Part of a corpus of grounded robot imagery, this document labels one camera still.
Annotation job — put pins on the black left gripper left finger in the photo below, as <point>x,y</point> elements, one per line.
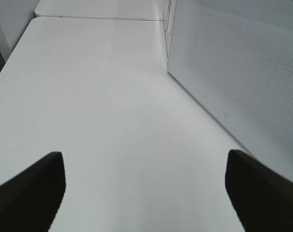
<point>30,200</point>

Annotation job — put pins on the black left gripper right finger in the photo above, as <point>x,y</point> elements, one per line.
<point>262,199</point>

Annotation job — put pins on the white microwave door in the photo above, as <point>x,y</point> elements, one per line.
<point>236,58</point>

